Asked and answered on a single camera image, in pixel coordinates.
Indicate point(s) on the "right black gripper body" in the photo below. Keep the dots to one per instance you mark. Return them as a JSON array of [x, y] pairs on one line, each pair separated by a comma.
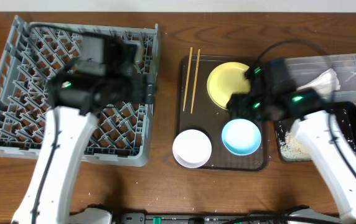
[[254, 107]]

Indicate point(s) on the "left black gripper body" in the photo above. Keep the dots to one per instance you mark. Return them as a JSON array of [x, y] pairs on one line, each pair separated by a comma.
[[132, 89]]

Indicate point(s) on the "light blue bowl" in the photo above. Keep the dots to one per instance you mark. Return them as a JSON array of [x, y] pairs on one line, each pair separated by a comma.
[[241, 137]]

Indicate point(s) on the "yellow round plate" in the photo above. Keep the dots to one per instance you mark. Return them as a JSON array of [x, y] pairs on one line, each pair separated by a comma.
[[225, 80]]

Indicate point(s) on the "rice food scraps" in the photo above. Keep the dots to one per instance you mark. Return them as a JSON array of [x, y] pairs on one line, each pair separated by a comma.
[[292, 150]]

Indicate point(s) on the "wooden chopstick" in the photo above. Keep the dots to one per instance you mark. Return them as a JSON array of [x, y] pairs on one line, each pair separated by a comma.
[[187, 78], [195, 80]]

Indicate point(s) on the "white paper napkin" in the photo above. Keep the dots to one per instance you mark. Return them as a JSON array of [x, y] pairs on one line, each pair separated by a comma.
[[324, 84]]

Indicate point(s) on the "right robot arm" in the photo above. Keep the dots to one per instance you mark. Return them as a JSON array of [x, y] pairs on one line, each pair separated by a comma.
[[275, 96]]

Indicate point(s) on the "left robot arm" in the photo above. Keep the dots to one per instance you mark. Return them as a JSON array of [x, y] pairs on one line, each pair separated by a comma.
[[101, 75]]

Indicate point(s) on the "dark brown serving tray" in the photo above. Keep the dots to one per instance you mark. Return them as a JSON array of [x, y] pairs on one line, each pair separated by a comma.
[[210, 119]]

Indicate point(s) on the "white round bowl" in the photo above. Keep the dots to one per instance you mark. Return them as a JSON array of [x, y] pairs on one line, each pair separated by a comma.
[[192, 148]]

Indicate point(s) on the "black rectangular tray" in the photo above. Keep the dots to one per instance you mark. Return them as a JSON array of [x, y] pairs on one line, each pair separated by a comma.
[[345, 113]]

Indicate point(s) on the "clear plastic bin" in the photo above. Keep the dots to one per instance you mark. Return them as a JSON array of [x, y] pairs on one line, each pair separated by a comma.
[[305, 69]]

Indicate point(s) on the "grey plastic dish rack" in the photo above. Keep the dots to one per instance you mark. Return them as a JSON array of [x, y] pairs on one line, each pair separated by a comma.
[[33, 54]]

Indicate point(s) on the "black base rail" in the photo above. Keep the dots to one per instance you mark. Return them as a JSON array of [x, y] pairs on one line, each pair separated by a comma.
[[130, 218]]

